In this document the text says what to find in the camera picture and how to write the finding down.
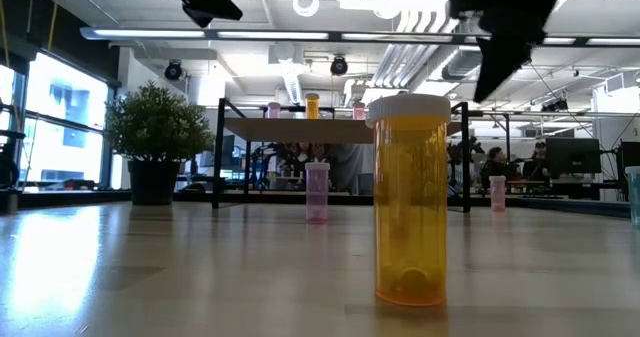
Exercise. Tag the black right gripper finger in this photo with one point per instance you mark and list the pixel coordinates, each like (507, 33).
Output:
(500, 62)

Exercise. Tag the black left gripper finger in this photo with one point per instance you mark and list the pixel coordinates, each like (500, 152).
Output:
(210, 9)

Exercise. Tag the pink medicine bottle white cap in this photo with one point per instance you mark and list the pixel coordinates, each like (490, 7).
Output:
(273, 111)
(317, 192)

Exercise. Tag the orange medicine bottle white cap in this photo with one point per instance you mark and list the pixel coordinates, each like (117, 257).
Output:
(410, 202)
(312, 107)

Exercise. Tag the red medicine bottle white cap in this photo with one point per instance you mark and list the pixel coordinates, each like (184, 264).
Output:
(358, 112)
(497, 193)

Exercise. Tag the teal medicine bottle white cap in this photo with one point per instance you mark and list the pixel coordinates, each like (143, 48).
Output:
(633, 197)

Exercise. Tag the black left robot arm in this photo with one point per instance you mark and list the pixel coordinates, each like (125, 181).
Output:
(7, 202)

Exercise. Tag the long LED light bar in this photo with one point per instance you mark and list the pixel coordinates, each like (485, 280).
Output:
(150, 33)

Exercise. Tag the person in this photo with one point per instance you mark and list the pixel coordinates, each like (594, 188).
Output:
(496, 167)
(539, 152)

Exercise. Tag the black computer monitor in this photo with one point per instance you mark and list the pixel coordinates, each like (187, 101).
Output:
(631, 157)
(572, 155)

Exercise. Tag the green artificial potted plant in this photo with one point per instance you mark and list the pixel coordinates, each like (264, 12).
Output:
(159, 127)

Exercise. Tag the dark office desk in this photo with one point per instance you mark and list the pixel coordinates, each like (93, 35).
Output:
(575, 189)

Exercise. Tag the large bright window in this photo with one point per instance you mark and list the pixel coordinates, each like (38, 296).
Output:
(65, 102)

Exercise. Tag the grey hanging cloth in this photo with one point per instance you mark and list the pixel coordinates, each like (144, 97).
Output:
(350, 169)

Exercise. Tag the silver ventilation duct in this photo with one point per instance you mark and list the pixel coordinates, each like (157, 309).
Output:
(460, 64)

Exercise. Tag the wooden shelf black metal frame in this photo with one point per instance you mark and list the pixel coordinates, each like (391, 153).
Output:
(300, 129)

